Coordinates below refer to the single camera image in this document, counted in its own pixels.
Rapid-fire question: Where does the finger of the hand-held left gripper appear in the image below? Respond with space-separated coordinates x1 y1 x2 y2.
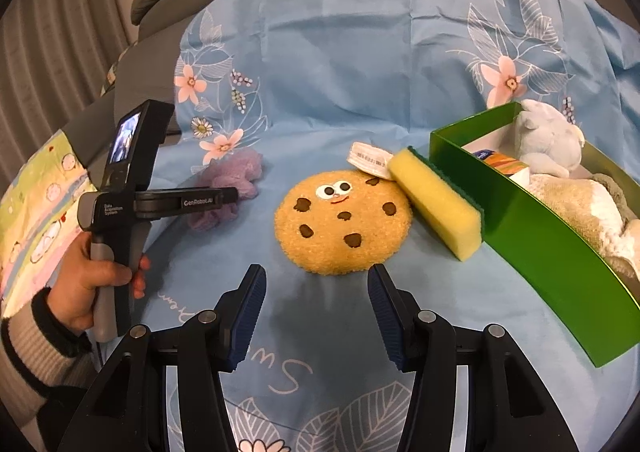
212 186 240 214

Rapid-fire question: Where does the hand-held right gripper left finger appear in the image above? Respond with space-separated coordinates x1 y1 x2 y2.
70 264 267 452

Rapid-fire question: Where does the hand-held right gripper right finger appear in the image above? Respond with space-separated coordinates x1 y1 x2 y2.
367 263 568 452

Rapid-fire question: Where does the purple fluffy cloth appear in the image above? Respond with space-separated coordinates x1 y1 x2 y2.
189 149 265 232

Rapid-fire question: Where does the cookie plush toy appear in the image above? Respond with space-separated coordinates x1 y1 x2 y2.
274 169 413 277

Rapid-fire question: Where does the yellow sponge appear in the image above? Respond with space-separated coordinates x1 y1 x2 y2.
389 146 485 263

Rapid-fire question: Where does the green cardboard box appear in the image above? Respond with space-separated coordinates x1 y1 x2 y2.
430 101 640 367

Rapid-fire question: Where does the cream fluffy towel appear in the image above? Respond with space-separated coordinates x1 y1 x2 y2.
527 174 626 253

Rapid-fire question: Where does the white knit cloth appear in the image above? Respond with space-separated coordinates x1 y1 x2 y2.
595 217 640 283

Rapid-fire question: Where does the person's left hand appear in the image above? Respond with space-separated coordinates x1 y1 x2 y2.
49 232 152 334

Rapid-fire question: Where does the cartoon printed blanket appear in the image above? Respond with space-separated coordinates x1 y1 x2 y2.
0 49 133 318

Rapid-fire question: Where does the white printed label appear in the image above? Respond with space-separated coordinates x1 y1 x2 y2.
347 142 393 179

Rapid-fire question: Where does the blue floral bed sheet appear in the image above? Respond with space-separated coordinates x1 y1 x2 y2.
97 0 640 452

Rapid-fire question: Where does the orange and blue packet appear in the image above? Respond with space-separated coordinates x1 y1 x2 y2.
470 149 531 178

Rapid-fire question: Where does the white plush animal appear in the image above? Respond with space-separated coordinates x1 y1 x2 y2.
510 99 588 179

